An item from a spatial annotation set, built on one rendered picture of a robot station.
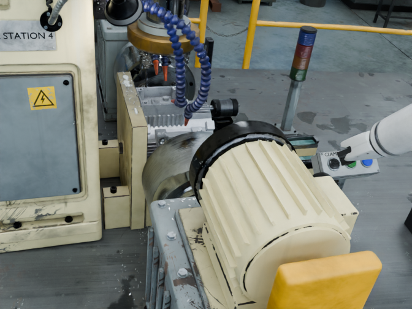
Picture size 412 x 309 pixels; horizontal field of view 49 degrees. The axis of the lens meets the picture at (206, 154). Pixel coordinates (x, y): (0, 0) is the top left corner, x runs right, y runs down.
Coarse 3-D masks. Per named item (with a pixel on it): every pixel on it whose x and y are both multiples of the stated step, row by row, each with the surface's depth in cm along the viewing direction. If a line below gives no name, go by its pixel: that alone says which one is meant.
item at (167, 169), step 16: (176, 144) 104; (192, 144) 103; (160, 160) 103; (176, 160) 100; (144, 176) 108; (160, 176) 100; (176, 176) 97; (144, 192) 109; (160, 192) 98; (176, 192) 94; (192, 192) 93
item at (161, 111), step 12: (144, 96) 128; (156, 96) 129; (168, 96) 126; (144, 108) 119; (156, 108) 120; (168, 108) 121; (180, 108) 122; (156, 120) 122; (168, 120) 123; (180, 120) 124
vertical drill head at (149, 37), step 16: (160, 0) 105; (176, 0) 105; (144, 16) 111; (128, 32) 110; (144, 32) 108; (160, 32) 107; (144, 48) 108; (160, 48) 107; (192, 48) 111; (144, 64) 112
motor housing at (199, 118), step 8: (200, 112) 127; (208, 112) 128; (192, 120) 127; (200, 120) 127; (208, 120) 128; (152, 128) 123; (160, 128) 123; (168, 128) 124; (176, 128) 125; (184, 128) 125; (152, 136) 123; (152, 144) 122; (152, 152) 122
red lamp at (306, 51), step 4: (300, 44) 160; (296, 48) 162; (300, 48) 161; (304, 48) 160; (308, 48) 160; (312, 48) 161; (296, 52) 163; (300, 52) 161; (304, 52) 161; (308, 52) 161; (300, 56) 162; (304, 56) 162; (308, 56) 162
